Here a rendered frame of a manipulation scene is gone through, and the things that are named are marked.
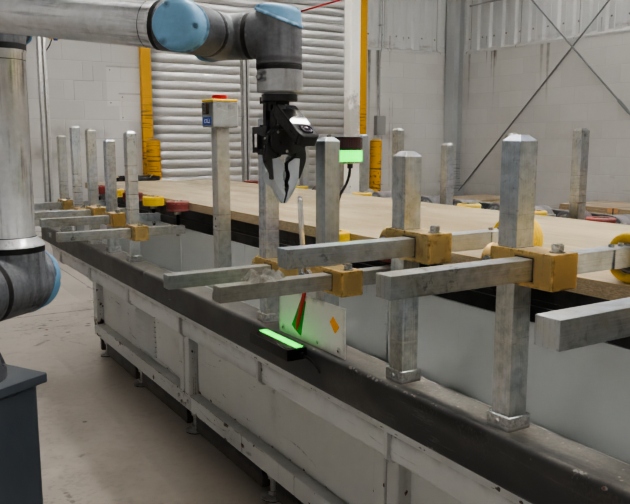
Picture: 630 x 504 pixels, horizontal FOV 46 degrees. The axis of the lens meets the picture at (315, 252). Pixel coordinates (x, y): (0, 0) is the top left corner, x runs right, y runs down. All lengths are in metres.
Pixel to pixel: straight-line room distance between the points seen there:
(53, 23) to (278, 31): 0.43
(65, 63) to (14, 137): 7.43
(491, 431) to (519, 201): 0.34
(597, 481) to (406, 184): 0.54
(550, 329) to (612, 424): 0.60
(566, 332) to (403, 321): 0.61
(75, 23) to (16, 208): 0.50
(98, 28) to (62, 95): 7.71
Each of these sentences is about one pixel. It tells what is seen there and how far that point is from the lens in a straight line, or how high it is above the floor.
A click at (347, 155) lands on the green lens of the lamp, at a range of 1.47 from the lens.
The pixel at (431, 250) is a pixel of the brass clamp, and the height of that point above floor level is 0.94.
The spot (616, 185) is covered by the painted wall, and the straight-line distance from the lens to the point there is 9.92.
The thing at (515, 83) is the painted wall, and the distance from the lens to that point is 11.06.
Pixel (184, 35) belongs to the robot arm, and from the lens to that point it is 1.36.
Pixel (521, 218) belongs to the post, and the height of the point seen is 1.01.
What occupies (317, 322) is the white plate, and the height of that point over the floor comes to 0.75.
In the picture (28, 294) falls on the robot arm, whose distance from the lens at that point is 1.81.
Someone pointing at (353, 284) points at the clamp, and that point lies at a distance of 1.42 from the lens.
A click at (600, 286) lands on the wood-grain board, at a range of 1.25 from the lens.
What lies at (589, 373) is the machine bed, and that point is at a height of 0.74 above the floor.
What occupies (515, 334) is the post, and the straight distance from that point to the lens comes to 1.10.
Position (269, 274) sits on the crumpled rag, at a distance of 1.37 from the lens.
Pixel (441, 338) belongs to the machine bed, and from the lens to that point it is 1.55.
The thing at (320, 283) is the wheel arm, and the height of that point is 0.85.
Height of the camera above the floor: 1.12
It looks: 9 degrees down
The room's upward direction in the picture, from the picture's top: straight up
